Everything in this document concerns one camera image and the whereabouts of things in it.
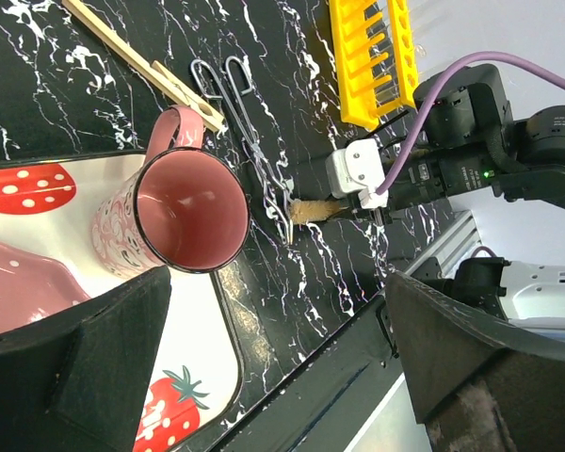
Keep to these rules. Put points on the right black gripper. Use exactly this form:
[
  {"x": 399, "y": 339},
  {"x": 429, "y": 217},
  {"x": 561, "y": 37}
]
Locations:
[{"x": 423, "y": 179}]

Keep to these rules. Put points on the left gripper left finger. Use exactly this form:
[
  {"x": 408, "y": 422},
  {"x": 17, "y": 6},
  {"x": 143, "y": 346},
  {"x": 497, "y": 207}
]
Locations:
[{"x": 77, "y": 380}]

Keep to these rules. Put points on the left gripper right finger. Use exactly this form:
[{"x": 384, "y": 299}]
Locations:
[{"x": 443, "y": 344}]

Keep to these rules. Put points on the pink dotted plate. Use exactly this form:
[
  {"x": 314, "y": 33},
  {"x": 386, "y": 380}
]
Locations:
[{"x": 33, "y": 287}]

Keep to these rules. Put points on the yellow test tube rack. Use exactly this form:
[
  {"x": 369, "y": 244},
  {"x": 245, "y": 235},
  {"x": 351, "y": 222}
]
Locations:
[{"x": 374, "y": 58}]

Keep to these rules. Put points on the test tube brush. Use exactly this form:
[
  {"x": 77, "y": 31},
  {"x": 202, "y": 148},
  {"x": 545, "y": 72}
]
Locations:
[{"x": 302, "y": 212}]

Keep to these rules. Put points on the metal crucible tongs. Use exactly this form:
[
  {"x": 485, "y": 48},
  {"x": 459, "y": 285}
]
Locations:
[{"x": 229, "y": 86}]

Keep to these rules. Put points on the strawberry pattern tray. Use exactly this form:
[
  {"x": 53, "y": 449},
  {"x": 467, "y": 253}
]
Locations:
[{"x": 46, "y": 208}]

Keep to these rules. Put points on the pink enamel mug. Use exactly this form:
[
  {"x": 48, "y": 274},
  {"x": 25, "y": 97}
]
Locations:
[{"x": 184, "y": 208}]

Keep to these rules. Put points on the wooden test tube clamp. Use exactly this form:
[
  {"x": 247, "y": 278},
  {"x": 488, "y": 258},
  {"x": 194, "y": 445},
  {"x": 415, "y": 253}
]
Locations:
[{"x": 154, "y": 72}]

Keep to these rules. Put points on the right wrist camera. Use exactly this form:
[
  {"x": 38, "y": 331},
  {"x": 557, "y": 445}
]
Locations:
[{"x": 357, "y": 169}]

